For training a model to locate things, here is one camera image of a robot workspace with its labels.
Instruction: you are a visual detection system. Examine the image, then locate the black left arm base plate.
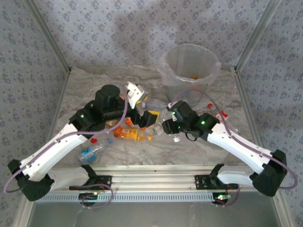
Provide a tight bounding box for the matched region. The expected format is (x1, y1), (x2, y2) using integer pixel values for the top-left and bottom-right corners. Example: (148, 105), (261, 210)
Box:
(68, 174), (112, 191)

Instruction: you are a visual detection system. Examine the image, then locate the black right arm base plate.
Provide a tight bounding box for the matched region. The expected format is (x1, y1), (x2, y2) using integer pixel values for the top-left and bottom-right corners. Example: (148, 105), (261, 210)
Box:
(194, 174), (239, 190)

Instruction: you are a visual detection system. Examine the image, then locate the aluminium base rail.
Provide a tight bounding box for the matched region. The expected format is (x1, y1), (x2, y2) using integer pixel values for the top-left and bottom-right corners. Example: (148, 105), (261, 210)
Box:
(51, 164), (254, 192)

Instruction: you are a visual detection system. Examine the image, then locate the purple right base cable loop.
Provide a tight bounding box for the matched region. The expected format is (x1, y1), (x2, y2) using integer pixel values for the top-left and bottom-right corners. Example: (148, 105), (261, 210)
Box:
(213, 184), (241, 208)

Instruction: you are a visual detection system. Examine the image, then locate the controller board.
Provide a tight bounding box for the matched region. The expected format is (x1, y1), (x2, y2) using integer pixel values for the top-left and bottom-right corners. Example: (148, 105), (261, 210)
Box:
(212, 193), (232, 202)
(79, 192), (99, 201)

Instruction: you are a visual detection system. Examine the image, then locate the clear bottle blue label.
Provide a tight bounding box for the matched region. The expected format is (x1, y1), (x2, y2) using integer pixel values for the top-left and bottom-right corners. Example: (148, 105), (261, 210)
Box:
(75, 137), (115, 166)

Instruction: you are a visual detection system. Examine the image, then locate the orange juice plastic bottle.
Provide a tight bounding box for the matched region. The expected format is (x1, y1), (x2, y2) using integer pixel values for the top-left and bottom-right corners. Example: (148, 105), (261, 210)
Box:
(113, 126), (154, 143)

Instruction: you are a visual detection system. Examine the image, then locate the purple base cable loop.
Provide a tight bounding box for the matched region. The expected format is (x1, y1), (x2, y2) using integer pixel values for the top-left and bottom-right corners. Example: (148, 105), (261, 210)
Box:
(213, 184), (241, 208)
(79, 183), (115, 209)

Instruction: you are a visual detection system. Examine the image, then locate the aluminium left frame post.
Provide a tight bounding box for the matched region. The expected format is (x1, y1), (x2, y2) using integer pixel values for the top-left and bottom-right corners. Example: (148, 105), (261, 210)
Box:
(23, 0), (72, 73)

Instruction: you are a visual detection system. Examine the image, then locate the clear crumpled water bottle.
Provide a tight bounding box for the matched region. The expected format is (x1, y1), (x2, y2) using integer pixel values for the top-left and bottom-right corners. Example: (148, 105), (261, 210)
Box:
(136, 98), (169, 112)

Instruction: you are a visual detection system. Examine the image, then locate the clear plastic bin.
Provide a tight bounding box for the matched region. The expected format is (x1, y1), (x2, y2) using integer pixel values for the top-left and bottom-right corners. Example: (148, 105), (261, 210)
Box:
(157, 44), (223, 109)

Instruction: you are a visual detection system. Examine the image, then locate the aluminium table rail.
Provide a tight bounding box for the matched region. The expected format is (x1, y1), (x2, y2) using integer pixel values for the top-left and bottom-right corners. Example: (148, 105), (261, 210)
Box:
(46, 68), (72, 147)
(233, 67), (270, 172)

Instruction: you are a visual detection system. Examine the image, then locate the aluminium left table rail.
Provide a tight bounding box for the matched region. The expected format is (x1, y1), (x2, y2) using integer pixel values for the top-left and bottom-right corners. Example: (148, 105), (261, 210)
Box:
(46, 68), (72, 147)

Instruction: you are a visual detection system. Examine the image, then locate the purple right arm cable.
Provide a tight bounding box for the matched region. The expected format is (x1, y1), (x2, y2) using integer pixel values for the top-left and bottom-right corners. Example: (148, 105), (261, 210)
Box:
(169, 89), (298, 190)

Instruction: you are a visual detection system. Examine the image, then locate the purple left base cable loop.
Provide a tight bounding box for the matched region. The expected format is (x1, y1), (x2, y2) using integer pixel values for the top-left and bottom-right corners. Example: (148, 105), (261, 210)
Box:
(79, 183), (115, 209)

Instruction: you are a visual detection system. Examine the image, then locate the right controller board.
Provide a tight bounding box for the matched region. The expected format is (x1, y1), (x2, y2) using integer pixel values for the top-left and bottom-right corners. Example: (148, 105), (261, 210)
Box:
(212, 193), (232, 202)

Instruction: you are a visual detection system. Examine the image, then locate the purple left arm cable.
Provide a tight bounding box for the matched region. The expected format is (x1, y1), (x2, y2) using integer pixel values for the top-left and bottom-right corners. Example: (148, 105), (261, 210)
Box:
(3, 93), (130, 194)

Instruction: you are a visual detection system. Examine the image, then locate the aluminium right table rail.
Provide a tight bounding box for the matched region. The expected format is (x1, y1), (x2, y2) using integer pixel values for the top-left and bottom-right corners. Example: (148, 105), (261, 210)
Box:
(233, 67), (270, 172)

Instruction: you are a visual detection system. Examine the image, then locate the aluminium right frame post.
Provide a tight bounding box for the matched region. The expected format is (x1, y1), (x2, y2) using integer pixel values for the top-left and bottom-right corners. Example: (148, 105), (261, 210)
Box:
(233, 0), (284, 71)

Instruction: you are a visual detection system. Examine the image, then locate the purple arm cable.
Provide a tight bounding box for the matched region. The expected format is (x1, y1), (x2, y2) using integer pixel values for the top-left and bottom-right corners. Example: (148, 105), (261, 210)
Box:
(3, 93), (130, 194)
(169, 89), (298, 190)

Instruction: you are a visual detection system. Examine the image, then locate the clear bottle red label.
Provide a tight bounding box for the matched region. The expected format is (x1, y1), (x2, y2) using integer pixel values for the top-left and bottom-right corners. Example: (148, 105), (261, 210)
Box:
(206, 103), (230, 124)

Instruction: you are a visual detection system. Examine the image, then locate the left controller board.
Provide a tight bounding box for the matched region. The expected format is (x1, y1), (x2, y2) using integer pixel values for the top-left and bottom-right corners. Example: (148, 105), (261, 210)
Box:
(79, 192), (99, 201)

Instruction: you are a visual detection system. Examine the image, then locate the grey slotted cable tray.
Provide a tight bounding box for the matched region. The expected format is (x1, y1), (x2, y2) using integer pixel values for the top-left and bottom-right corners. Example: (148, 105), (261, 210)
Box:
(35, 192), (229, 203)

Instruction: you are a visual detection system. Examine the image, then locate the aluminium frame post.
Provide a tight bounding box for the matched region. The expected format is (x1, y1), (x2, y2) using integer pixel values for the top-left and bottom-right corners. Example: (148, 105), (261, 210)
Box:
(23, 0), (72, 73)
(233, 0), (284, 71)

